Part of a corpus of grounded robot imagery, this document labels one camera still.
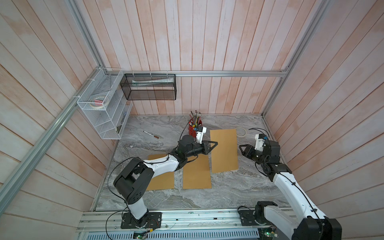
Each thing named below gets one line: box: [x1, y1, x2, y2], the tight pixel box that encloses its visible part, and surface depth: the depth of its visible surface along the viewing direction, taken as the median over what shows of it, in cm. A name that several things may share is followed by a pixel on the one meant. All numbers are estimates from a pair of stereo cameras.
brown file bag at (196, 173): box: [183, 153, 212, 189], surface depth 88 cm
